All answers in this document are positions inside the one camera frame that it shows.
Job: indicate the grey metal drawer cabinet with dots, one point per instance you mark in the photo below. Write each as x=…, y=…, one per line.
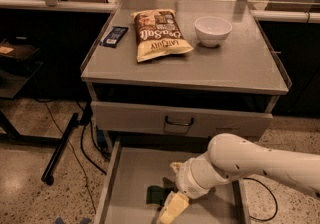
x=240, y=74

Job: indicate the grey top drawer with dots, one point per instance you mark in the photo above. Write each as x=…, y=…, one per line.
x=149, y=119

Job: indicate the black drawer handle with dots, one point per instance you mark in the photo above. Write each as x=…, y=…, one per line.
x=176, y=123

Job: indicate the open grey middle drawer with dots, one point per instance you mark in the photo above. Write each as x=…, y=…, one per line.
x=133, y=169

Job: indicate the green yellow sponge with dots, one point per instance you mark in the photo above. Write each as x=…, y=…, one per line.
x=156, y=195

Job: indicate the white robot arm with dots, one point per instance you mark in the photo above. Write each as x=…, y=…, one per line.
x=229, y=158

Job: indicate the dark side shelf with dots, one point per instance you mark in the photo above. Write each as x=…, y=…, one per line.
x=18, y=64

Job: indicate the black stand leg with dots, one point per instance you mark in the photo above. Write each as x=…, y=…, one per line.
x=48, y=174

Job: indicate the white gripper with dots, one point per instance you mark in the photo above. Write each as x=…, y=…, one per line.
x=185, y=181

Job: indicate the brown sea salt chip bag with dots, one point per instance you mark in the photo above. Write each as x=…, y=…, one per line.
x=158, y=34

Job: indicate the white bowl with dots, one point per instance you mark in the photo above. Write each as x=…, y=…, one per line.
x=212, y=31

